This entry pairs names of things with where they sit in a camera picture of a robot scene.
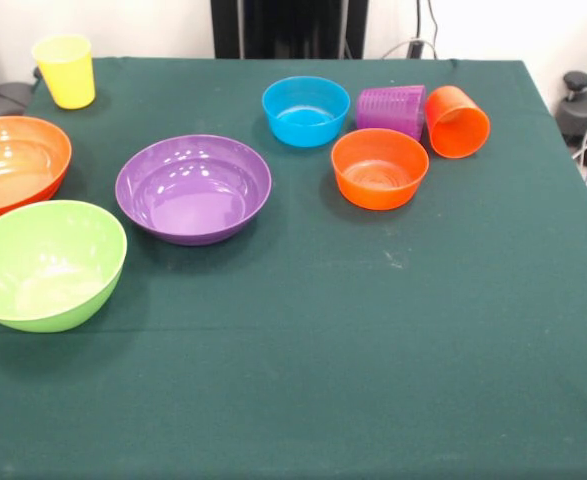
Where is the black hanging cable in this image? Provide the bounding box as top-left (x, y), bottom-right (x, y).
top-left (425, 0), bottom-right (443, 42)

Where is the purple plastic cup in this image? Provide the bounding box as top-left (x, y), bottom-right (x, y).
top-left (356, 83), bottom-right (427, 143)

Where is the purple plastic bowl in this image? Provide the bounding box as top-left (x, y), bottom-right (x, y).
top-left (114, 133), bottom-right (273, 247)

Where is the small orange plastic bowl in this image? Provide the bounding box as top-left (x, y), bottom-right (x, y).
top-left (330, 127), bottom-right (431, 212)

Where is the wide orange plastic bowl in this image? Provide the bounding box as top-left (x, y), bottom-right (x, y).
top-left (0, 115), bottom-right (73, 225)

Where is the grey cable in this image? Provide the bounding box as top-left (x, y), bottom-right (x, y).
top-left (380, 38), bottom-right (439, 60)

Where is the dark green tablecloth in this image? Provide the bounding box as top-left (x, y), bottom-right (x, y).
top-left (0, 55), bottom-right (587, 480)

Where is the yellow plastic cup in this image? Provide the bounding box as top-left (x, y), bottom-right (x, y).
top-left (31, 34), bottom-right (97, 110)

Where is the orange plastic cup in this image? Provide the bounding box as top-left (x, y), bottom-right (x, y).
top-left (424, 85), bottom-right (492, 160)

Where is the black stand with knob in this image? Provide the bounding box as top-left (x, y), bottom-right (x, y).
top-left (555, 71), bottom-right (587, 146)

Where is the lime green plastic bowl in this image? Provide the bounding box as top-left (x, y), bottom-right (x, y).
top-left (0, 199), bottom-right (128, 334)

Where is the blue plastic bowl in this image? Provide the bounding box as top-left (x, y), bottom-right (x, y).
top-left (261, 75), bottom-right (352, 149)

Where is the black office chair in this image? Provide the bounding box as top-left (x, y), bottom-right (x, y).
top-left (0, 37), bottom-right (39, 121)

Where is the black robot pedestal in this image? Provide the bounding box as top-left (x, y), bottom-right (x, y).
top-left (211, 0), bottom-right (369, 60)

